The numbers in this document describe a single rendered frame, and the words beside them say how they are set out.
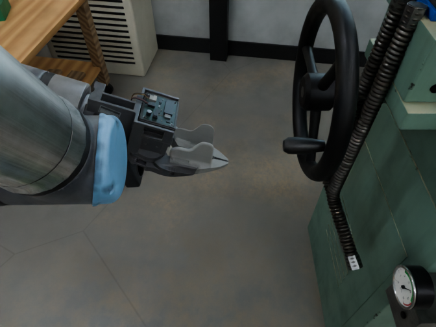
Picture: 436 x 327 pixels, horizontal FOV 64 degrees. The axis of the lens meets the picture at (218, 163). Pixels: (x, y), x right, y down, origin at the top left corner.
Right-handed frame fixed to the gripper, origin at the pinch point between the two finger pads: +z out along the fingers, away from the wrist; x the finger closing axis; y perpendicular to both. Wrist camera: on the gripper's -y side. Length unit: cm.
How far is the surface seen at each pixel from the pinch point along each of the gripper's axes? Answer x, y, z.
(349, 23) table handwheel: 6.4, 23.9, 8.1
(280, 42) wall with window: 146, -47, 53
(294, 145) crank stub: -1.7, 9.3, 7.8
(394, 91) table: 3.8, 18.9, 18.5
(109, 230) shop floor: 32, -85, -12
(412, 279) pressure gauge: -15.1, 3.5, 27.9
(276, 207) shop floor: 43, -62, 48
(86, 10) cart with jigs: 110, -47, -44
